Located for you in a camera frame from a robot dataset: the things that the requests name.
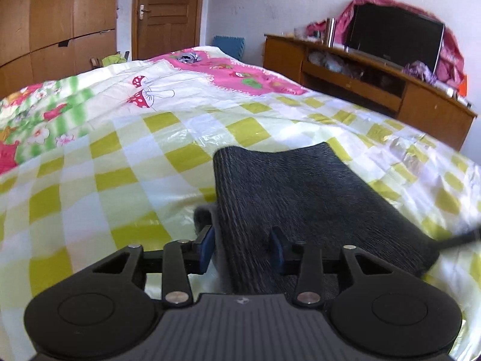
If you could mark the wooden wardrobe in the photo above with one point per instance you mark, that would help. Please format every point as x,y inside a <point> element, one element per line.
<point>49,18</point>

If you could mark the printed checkered blanket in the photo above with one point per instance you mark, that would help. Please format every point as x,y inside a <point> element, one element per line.
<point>112,158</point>

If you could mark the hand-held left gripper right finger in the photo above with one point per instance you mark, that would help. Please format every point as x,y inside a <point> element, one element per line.
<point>277,250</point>

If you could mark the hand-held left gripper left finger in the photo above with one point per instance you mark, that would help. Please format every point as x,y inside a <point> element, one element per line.
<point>206,250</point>

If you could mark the green cloth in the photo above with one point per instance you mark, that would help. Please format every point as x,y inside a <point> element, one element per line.
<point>112,60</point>

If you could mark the pink cloth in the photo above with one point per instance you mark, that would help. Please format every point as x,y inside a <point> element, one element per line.
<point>453,56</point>

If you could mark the orange item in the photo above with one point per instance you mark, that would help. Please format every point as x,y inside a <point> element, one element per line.
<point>463,85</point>

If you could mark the blue foam mat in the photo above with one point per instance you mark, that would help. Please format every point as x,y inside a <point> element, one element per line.
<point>229,47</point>

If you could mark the wooden door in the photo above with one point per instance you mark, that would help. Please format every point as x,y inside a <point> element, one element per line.
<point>169,11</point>

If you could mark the dark grey pants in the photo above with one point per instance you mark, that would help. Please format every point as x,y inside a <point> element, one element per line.
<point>300,195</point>

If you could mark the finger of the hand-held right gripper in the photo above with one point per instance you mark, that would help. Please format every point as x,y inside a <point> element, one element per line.
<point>464,237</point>

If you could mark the steel thermos flask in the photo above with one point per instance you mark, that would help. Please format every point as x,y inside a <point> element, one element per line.
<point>330,32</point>

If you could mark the wooden television cabinet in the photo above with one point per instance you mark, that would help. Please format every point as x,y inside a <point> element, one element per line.
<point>432,105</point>

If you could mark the purple cloth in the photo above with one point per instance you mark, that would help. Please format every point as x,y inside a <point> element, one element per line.
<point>420,71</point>

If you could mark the black television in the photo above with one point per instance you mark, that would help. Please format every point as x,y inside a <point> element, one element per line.
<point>394,35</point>

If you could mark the pale cloth bundle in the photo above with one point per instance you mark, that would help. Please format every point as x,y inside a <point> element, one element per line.
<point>334,63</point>

